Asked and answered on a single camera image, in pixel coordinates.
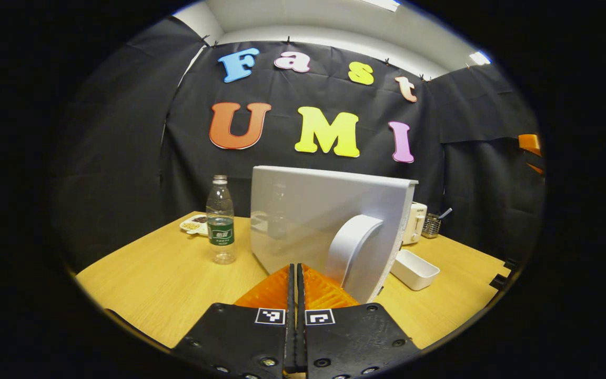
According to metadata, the white rectangular tray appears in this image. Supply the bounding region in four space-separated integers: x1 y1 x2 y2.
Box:
390 249 440 291

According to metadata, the white divided snack dish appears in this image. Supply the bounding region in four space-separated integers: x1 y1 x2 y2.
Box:
179 214 209 236

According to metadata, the large ceiling light panel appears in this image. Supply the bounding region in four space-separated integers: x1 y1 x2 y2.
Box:
358 0 401 12

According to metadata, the wire mesh utensil holder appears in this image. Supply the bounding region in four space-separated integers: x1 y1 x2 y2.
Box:
421 213 442 239

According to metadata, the white microwave oven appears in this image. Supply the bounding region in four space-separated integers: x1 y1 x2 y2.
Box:
250 166 419 305

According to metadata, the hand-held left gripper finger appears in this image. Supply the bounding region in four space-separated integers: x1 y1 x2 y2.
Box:
296 263 422 379
171 263 297 379

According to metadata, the black backdrop cloth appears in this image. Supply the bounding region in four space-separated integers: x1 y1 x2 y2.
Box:
50 16 546 274

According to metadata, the clear plastic water bottle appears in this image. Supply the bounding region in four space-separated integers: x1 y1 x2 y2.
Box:
206 175 236 265

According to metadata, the cream toaster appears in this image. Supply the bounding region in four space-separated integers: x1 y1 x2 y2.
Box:
402 202 428 245

